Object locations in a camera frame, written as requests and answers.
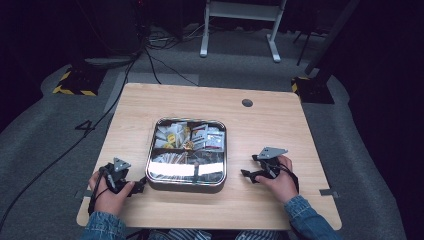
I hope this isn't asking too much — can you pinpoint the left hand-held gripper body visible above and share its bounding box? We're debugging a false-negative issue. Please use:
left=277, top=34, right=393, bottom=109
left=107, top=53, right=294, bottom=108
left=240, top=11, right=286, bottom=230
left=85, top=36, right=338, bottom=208
left=98, top=157, right=134, bottom=195

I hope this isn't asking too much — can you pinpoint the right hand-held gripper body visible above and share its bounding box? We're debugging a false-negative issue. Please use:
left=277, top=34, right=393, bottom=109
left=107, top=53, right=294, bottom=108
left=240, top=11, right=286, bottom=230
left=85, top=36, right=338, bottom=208
left=252, top=146, right=288, bottom=180

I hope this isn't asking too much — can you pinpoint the brown compartment box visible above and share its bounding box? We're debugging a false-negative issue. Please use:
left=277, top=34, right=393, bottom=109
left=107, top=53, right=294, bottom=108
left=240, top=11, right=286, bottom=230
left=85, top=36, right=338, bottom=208
left=145, top=117, right=229, bottom=195

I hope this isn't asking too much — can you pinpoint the transparent lid with gold knob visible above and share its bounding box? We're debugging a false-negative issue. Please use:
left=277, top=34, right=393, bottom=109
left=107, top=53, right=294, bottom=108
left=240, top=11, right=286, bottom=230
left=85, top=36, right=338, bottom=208
left=145, top=117, right=228, bottom=187

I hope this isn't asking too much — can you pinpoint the person's right hand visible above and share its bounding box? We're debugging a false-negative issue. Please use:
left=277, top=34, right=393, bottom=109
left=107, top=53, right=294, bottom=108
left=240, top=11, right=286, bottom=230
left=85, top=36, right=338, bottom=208
left=254, top=155, right=299, bottom=205

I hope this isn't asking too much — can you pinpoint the person's left hand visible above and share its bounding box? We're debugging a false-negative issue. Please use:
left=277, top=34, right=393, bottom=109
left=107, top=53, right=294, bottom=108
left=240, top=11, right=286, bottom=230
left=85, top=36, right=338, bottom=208
left=88, top=170, right=136, bottom=216

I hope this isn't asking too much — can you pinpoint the pile of white brown packets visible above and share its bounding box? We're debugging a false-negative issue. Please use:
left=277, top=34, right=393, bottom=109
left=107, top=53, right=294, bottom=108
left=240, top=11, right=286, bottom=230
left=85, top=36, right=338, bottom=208
left=151, top=151, right=188, bottom=166

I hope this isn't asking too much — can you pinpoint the grey tape strip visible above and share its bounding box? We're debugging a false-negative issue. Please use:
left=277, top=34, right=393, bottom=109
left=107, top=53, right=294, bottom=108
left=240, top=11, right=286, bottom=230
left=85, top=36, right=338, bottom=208
left=319, top=188, right=340, bottom=199
left=74, top=189, right=93, bottom=200

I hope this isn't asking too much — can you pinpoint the pile of dark packets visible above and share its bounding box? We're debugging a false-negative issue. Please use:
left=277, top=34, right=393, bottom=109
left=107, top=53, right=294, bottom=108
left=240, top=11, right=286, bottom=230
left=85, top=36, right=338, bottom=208
left=189, top=151, right=225, bottom=165

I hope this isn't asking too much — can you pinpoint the pile of yellow label packets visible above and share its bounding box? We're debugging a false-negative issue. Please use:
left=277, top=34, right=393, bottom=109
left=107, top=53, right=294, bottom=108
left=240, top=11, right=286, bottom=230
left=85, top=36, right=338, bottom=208
left=154, top=122, right=192, bottom=150

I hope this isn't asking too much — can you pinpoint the pile of red label packets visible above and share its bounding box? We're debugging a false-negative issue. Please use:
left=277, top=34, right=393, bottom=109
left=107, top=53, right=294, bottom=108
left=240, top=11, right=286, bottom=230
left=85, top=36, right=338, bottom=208
left=191, top=123, right=226, bottom=153

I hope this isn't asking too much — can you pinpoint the person's striped trouser leg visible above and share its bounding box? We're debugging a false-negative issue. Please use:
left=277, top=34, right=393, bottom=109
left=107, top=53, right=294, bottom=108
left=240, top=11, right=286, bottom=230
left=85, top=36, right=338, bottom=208
left=234, top=229, right=282, bottom=240
left=148, top=228, right=213, bottom=240

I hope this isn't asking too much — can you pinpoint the yellow black striped base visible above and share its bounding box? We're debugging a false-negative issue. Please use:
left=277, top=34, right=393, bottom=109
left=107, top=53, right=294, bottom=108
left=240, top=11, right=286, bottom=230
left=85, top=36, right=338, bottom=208
left=290, top=76, right=335, bottom=105
left=52, top=64, right=108, bottom=98

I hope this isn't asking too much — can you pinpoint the dark slanted pole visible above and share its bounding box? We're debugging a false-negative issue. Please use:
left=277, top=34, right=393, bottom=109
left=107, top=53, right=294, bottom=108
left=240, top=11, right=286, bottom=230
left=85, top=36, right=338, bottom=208
left=303, top=0, right=361, bottom=76

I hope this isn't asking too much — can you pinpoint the long black floor cable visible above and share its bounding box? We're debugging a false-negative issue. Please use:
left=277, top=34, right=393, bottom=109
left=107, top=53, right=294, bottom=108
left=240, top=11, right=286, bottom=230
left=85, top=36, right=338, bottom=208
left=0, top=49, right=143, bottom=233

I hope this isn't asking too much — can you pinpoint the thin black floor cable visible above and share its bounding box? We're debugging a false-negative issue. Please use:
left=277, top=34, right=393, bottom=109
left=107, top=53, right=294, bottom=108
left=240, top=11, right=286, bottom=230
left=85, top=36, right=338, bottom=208
left=144, top=48, right=200, bottom=87

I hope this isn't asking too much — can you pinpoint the bundle of floor cables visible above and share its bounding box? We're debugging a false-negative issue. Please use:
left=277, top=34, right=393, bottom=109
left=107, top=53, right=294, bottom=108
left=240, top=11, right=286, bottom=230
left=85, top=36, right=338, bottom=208
left=146, top=23, right=209, bottom=51

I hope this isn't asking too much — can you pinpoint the white desk frame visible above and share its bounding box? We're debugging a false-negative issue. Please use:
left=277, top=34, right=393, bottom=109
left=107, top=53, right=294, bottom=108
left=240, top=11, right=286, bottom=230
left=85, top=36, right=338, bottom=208
left=199, top=0, right=288, bottom=64

